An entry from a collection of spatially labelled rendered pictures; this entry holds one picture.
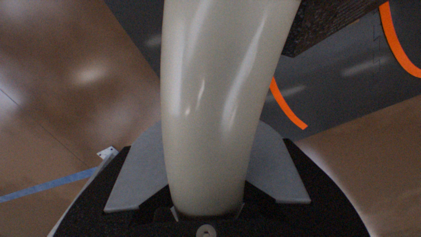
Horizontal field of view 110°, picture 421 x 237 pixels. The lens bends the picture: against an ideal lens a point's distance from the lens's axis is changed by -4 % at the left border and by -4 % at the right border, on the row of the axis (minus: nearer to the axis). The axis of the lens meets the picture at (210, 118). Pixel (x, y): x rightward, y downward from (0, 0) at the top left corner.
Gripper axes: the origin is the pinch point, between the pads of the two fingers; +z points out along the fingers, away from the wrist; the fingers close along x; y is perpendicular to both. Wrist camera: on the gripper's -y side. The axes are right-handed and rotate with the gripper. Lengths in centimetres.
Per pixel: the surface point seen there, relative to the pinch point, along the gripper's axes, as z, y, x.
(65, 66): 93, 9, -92
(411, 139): 89, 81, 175
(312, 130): 89, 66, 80
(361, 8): 24.3, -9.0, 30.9
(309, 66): 87, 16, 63
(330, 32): 26.4, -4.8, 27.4
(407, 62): 85, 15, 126
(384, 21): 85, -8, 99
